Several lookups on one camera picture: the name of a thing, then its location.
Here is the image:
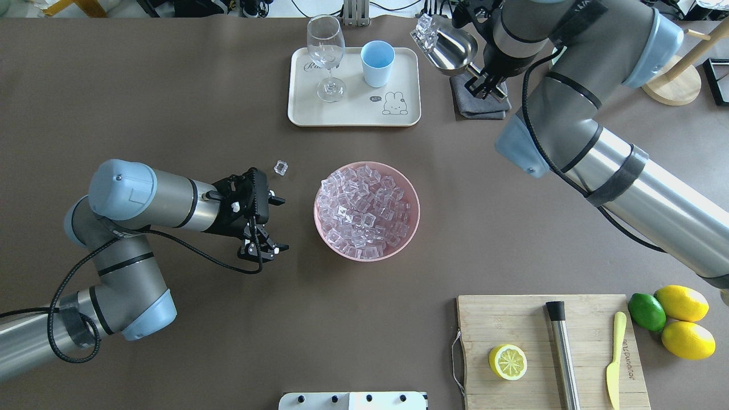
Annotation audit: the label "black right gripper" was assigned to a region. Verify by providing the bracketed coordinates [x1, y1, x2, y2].
[453, 1, 556, 100]

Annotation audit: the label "yellow lemon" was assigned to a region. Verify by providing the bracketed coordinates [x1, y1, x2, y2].
[654, 285, 709, 322]
[661, 321, 716, 360]

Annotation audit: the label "pink bowl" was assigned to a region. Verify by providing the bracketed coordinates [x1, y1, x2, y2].
[314, 161, 421, 261]

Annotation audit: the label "clear wine glass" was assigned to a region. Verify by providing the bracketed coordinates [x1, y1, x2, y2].
[307, 15, 346, 103]

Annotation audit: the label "light blue cup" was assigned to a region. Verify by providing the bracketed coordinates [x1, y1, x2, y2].
[360, 40, 395, 88]

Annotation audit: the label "yellow plastic knife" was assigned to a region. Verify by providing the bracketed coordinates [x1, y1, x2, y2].
[605, 311, 627, 409]

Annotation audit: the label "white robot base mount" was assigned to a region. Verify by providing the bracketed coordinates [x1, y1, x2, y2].
[278, 391, 429, 409]

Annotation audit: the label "clear ice cubes pile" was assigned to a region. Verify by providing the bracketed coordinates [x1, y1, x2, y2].
[319, 164, 412, 260]

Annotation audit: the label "steel muddler black tip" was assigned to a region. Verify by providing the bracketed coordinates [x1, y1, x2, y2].
[545, 301, 581, 409]

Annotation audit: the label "steel ice scoop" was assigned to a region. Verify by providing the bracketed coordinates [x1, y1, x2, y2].
[417, 15, 481, 77]

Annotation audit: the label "wooden cutting board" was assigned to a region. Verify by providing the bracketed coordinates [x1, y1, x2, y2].
[456, 295, 628, 409]

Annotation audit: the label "cream rabbit tray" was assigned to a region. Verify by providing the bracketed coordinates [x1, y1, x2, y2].
[287, 47, 421, 126]

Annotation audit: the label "half lemon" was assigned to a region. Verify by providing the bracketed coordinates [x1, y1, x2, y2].
[489, 343, 528, 381]

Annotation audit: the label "ice cubes in scoop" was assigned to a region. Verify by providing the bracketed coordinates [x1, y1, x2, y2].
[410, 14, 438, 54]

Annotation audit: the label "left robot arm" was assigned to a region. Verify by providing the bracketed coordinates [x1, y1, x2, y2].
[1, 159, 288, 381]

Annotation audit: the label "green lime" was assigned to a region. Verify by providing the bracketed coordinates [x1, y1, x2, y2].
[628, 293, 667, 332]

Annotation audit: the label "wooden cup tree stand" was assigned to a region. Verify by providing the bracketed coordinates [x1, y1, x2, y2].
[641, 19, 728, 106]

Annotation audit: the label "grey folded cloth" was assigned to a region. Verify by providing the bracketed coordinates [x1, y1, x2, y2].
[449, 73, 512, 120]

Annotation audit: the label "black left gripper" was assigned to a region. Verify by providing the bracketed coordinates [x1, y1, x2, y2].
[205, 167, 289, 263]

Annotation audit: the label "stray clear ice cube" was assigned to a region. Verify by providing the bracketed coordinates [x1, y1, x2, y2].
[273, 160, 289, 176]

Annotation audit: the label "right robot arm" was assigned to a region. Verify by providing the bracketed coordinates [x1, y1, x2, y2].
[452, 1, 727, 296]

